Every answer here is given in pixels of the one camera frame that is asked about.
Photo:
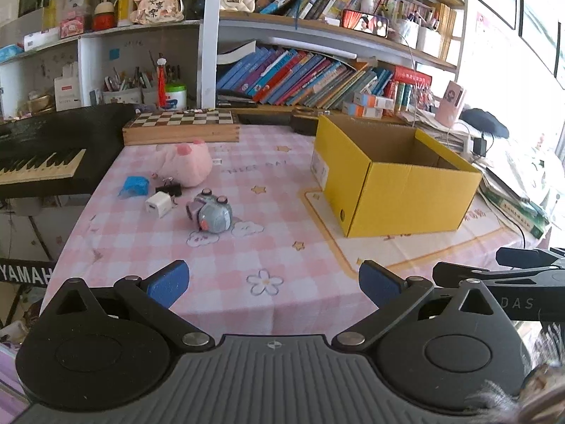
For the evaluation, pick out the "pink plush pig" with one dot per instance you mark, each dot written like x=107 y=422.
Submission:
x=185 y=163

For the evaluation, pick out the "white pen holder with pens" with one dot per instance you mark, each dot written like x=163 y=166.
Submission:
x=128 y=95

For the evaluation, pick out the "black binder clip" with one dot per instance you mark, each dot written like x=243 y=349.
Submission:
x=172 y=189

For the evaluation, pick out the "golden bowl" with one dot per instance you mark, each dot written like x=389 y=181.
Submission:
x=40 y=104

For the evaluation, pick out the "wooden chessboard box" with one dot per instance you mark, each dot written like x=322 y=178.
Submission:
x=181 y=130

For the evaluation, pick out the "pink tissue box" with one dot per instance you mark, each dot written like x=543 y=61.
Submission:
x=73 y=26

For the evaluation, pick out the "white charger plug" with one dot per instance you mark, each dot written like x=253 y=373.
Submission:
x=159 y=204

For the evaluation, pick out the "yellow white mug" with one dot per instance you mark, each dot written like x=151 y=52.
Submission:
x=126 y=9

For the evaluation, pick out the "furry grey clothing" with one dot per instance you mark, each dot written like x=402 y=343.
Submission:
x=543 y=380

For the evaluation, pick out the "white box red label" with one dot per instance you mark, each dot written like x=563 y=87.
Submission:
x=68 y=95

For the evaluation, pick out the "blue flat box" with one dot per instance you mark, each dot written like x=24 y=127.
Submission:
x=11 y=53

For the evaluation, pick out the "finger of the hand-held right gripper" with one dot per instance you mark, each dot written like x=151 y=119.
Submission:
x=525 y=257
x=459 y=271

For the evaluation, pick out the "red round jar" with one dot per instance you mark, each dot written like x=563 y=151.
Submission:
x=103 y=17

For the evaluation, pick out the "white flat box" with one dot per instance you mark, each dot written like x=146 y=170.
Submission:
x=42 y=39

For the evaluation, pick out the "white pen cup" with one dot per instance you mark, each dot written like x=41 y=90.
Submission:
x=408 y=33

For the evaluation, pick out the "red slim ornament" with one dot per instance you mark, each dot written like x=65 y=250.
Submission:
x=162 y=79

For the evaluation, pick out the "pink checked tablecloth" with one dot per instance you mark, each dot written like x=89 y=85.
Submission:
x=265 y=247

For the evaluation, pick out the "stack of papers and books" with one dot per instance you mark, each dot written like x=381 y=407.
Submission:
x=512 y=194

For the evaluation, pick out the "grey toy robot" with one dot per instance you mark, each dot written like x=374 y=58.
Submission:
x=212 y=214

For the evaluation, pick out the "white jar green lid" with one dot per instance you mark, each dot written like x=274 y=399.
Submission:
x=175 y=97

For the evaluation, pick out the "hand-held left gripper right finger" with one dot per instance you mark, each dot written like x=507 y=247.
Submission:
x=379 y=280

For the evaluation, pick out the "row of leaning colourful books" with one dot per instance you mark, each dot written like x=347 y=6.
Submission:
x=300 y=75

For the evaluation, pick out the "cream mat orange border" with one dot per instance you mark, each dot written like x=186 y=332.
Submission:
x=441 y=247

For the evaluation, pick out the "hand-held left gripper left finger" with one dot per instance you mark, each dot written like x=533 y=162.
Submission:
x=170 y=280

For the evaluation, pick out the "blue packet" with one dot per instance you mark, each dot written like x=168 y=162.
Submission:
x=134 y=185

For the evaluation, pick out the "white bookshelf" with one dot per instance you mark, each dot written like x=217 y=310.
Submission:
x=207 y=53

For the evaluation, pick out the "orange white carton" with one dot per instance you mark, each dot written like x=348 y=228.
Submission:
x=375 y=100
x=362 y=110

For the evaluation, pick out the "black piano keyboard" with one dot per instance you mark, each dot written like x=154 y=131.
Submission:
x=44 y=141

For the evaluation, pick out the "black cloth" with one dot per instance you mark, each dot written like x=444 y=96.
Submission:
x=485 y=121

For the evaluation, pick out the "black keyboard stand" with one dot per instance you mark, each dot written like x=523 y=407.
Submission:
x=26 y=271

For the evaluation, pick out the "yellow cardboard box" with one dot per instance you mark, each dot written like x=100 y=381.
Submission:
x=397 y=198

